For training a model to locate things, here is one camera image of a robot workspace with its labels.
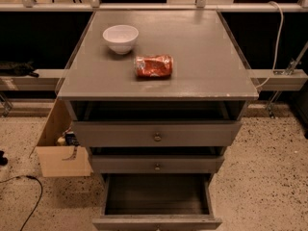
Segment grey bottom drawer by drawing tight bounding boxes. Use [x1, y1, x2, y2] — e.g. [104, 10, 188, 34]
[92, 174, 222, 231]

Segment grey drawer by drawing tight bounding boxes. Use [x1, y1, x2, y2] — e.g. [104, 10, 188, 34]
[72, 121, 242, 147]
[90, 155, 224, 173]
[92, 174, 222, 231]

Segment grey drawer cabinet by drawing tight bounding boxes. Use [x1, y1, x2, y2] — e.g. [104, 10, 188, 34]
[57, 9, 260, 178]

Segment grey top drawer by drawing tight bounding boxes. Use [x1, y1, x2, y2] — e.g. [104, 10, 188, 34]
[72, 121, 242, 147]

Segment grey middle drawer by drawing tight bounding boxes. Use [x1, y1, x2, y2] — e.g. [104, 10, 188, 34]
[90, 155, 224, 173]

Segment crushed orange soda can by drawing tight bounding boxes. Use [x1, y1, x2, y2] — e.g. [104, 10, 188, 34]
[134, 55, 173, 78]

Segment white ceramic bowl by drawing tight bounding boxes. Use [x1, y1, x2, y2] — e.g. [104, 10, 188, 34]
[103, 25, 139, 55]

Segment items inside wooden box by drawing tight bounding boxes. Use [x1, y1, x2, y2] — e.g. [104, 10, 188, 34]
[56, 128, 80, 161]

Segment wooden box on floor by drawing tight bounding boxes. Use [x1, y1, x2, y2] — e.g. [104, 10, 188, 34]
[35, 100, 92, 177]

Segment black object floor left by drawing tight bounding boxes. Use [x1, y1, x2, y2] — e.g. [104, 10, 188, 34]
[0, 150, 8, 166]

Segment metal frame rail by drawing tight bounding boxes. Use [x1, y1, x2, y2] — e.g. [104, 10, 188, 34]
[0, 0, 307, 12]

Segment black floor cable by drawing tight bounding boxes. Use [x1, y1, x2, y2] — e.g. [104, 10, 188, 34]
[0, 174, 44, 231]

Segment metal bracket right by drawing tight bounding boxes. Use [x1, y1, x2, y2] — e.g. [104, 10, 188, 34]
[266, 41, 308, 119]

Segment black object on rail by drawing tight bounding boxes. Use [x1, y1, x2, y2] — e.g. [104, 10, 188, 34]
[0, 61, 39, 78]

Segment white hanging cable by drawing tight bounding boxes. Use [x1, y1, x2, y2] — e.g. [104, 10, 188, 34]
[255, 1, 285, 90]

